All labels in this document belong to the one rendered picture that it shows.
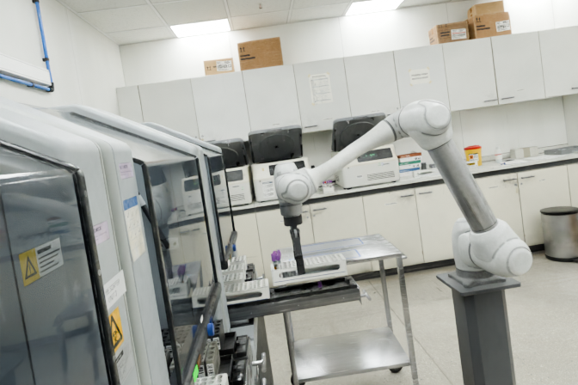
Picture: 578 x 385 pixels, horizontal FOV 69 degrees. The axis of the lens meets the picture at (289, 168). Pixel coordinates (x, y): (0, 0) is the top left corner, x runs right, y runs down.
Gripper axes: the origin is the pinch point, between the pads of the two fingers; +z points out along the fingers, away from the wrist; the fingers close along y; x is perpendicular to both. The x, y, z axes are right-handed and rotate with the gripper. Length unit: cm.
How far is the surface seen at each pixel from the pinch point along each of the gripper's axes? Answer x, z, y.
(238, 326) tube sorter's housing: 26.9, 17.8, -6.8
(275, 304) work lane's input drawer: 11.7, 12.1, -6.4
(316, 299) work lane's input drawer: -4.4, 12.8, -6.4
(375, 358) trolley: -33, 63, 36
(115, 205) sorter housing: 31, -43, -105
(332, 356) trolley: -12, 63, 46
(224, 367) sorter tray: 27, 10, -54
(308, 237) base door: -23, 40, 228
